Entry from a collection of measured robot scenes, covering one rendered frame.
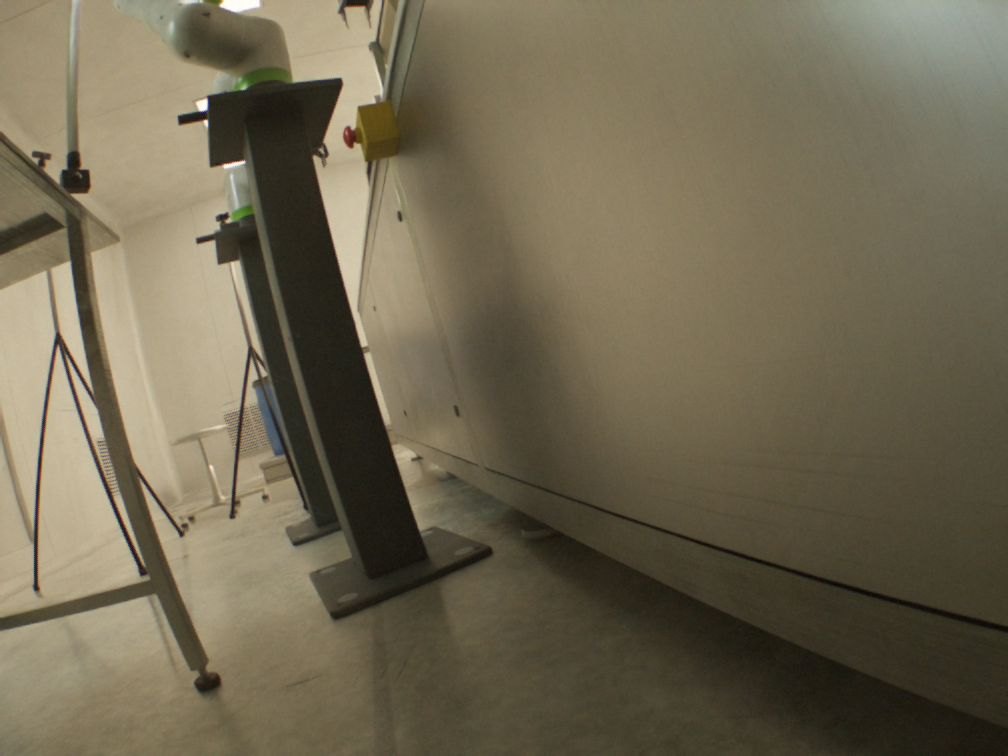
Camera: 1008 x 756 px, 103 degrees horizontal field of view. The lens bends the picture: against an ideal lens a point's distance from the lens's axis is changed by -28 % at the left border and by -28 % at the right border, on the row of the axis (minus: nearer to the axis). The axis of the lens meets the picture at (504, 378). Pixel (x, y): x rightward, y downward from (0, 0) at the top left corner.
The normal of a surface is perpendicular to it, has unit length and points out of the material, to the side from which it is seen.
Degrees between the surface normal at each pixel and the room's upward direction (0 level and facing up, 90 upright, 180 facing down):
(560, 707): 0
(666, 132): 90
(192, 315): 90
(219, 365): 90
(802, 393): 90
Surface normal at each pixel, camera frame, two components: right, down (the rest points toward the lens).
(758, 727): -0.29, -0.96
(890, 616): -0.92, 0.28
